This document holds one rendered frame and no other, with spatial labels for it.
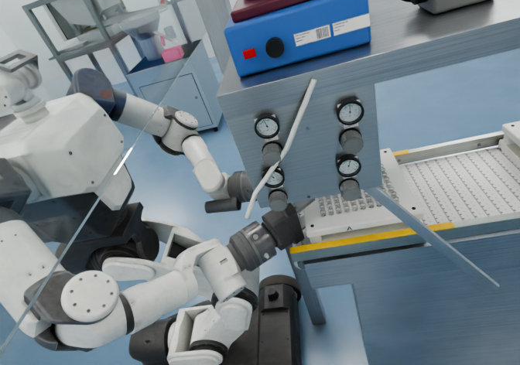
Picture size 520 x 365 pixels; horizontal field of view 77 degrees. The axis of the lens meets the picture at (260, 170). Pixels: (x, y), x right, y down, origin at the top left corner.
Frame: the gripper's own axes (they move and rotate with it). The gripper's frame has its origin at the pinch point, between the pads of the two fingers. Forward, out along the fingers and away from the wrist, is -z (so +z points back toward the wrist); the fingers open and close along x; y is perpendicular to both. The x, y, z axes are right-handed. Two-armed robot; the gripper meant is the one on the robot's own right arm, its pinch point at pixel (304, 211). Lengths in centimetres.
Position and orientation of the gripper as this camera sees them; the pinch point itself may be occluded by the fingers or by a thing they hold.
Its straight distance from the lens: 76.7
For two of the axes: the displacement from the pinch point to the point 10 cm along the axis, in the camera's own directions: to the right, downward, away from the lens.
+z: -8.3, 4.9, -2.6
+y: 4.8, 4.0, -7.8
